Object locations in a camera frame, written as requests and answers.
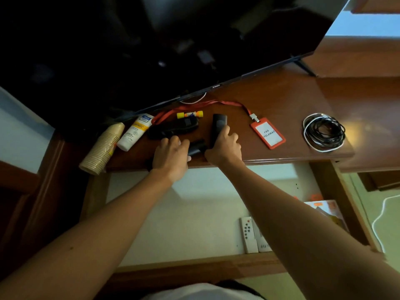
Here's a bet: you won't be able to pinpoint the person's right hand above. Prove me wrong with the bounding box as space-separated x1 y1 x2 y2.
204 125 243 168

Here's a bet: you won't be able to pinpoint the person's left hand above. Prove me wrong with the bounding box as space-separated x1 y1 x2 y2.
152 135 192 184

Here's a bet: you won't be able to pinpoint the black remote control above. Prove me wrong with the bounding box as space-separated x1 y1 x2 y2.
209 113 228 150

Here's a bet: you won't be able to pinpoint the white and yellow cream tube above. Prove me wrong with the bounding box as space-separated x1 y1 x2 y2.
117 113 155 152

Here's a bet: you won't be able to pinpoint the orange badge holder with lanyard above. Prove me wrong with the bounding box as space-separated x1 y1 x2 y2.
151 100 287 150

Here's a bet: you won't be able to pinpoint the yellow glue stick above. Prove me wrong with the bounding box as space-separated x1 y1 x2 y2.
176 110 204 120

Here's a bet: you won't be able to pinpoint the wooden drawer with white bottom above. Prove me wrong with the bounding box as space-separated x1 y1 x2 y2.
80 162 387 285

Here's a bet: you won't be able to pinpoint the stack of paper cups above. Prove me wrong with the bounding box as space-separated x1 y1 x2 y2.
78 122 125 176

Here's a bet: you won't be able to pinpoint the white remote control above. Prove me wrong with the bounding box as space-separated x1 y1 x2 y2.
240 216 259 254

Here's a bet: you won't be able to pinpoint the black and white cable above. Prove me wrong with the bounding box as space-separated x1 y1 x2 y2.
302 112 346 153

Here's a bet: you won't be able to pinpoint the white box with green stripe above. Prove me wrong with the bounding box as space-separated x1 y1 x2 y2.
251 218 273 253

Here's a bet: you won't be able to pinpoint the orange and white charger box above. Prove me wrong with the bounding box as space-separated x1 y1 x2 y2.
305 193 350 233

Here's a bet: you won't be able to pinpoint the person's left forearm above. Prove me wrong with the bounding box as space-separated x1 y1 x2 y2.
0 170 174 300

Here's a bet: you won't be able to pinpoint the person's right forearm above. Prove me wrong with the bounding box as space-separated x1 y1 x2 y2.
222 159 400 300

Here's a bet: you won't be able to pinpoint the person's white shirt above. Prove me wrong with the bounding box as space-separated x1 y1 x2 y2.
140 282 266 300

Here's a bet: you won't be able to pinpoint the person's dark trousers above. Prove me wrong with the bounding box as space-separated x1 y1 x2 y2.
215 279 266 300

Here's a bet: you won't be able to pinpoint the black flat television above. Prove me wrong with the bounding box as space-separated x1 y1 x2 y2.
0 0 352 128

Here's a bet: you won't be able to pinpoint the low wooden side desk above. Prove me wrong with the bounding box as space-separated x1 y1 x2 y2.
315 76 400 193

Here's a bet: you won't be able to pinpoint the thin white cable under television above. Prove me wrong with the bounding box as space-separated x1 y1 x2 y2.
180 92 208 105

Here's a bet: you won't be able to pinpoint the white power cable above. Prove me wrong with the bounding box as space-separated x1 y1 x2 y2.
371 194 400 253

